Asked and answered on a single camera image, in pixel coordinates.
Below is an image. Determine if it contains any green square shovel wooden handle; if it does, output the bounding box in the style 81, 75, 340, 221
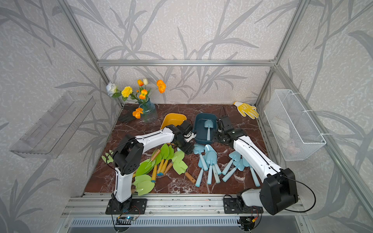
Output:
173, 160, 196, 184

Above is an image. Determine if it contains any white wire mesh basket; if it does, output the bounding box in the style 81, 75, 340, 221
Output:
264, 89, 326, 161

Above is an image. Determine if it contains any light blue shovel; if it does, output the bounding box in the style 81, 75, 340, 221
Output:
193, 144, 208, 171
205, 144, 221, 175
222, 159, 245, 182
195, 159, 204, 187
222, 151, 241, 175
204, 120, 214, 141
242, 158, 260, 187
205, 150, 216, 185

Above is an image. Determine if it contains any green hand rake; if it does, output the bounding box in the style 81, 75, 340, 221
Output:
101, 150, 114, 164

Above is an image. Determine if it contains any dark teal storage box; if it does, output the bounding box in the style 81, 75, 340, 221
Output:
194, 113, 217, 145

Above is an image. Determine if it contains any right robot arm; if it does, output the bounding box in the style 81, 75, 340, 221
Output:
214, 116, 298, 215

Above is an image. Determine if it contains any yellow white work glove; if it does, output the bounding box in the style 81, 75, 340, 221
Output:
234, 102, 259, 119

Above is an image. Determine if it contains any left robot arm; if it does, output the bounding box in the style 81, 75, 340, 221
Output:
113, 120, 194, 204

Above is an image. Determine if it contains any yellow storage box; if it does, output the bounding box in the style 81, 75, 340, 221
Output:
160, 113, 187, 130

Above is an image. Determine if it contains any green shovel front upper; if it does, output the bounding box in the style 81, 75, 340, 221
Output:
133, 174, 152, 186

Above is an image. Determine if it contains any green pointed shovel yellow handle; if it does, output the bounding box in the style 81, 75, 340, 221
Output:
157, 144, 169, 176

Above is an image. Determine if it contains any clear acrylic wall shelf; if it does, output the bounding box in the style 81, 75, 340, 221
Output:
10, 91, 96, 159

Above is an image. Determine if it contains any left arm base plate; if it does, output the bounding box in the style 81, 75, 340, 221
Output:
105, 198, 147, 215

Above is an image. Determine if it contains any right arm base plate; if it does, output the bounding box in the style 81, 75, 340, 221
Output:
223, 194, 263, 215

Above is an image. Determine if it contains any green shovel front lower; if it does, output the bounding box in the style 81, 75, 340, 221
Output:
131, 180, 155, 196

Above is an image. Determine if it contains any glass vase with flowers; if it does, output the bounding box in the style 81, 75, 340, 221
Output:
106, 78, 155, 123

